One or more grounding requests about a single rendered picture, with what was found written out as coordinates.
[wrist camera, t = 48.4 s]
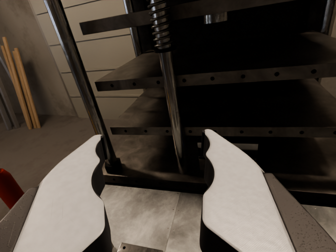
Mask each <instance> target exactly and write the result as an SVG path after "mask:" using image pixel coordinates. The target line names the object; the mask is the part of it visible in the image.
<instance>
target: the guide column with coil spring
mask: <svg viewBox="0 0 336 252"><path fill-rule="evenodd" d="M149 1H150V4H153V3H156V2H159V1H162V0H149ZM165 7H167V5H166V2H165V3H162V4H158V5H155V6H152V7H151V11H155V10H158V9H162V8H165ZM166 14H168V12H167V10H164V11H160V12H157V13H154V14H152V18H157V17H160V16H163V15H166ZM167 21H169V19H168V17H165V18H162V19H159V20H155V21H153V25H157V24H161V23H164V22H167ZM167 28H169V24H166V25H163V26H159V27H156V28H154V31H155V32H157V31H161V30H164V29H167ZM167 35H170V30H169V31H166V32H163V33H159V34H156V35H155V37H156V38H161V37H164V36H167ZM169 41H171V37H169V38H166V39H162V40H158V41H156V42H157V45H159V44H163V43H166V42H169ZM170 47H172V43H170V44H168V45H164V46H160V47H157V48H158V49H166V48H170ZM158 54H159V60H160V66H161V72H162V78H163V83H164V89H165V95H166V101H167V107H168V113H169V119H170V125H171V130H172V136H173V142H174V148H175V154H176V160H177V166H178V171H179V173H181V174H186V173H188V171H189V165H188V158H187V151H186V143H185V136H184V129H183V121H182V114H181V107H180V99H179V92H178V85H177V78H176V70H175V63H174V56H173V51H169V52H164V53H158Z"/></svg>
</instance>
